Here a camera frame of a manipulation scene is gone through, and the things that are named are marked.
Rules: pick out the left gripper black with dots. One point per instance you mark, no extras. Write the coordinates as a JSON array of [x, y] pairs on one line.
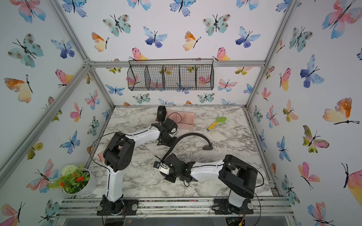
[[175, 140]]

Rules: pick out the potted artificial flower plant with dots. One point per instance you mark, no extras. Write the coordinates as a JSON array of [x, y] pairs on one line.
[[75, 180]]

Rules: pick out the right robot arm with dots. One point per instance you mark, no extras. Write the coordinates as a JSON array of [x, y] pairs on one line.
[[239, 176]]

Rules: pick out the pink compartment storage tray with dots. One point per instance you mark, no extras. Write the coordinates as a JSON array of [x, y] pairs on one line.
[[184, 120]]

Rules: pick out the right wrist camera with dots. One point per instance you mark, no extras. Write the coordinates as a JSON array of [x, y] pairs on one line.
[[164, 169]]

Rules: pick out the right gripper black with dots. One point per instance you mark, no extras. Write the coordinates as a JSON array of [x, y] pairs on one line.
[[167, 178]]

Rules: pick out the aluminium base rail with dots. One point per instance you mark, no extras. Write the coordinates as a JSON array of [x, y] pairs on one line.
[[178, 207]]

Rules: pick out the black belt coil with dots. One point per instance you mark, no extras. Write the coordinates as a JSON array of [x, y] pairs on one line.
[[193, 142]]

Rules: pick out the black wire wall basket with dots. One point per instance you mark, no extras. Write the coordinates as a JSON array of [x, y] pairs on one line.
[[182, 75]]

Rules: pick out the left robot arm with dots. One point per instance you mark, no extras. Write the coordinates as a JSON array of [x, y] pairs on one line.
[[118, 156]]

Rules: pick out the green yellow toy shovel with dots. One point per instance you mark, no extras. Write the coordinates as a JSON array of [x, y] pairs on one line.
[[218, 120]]

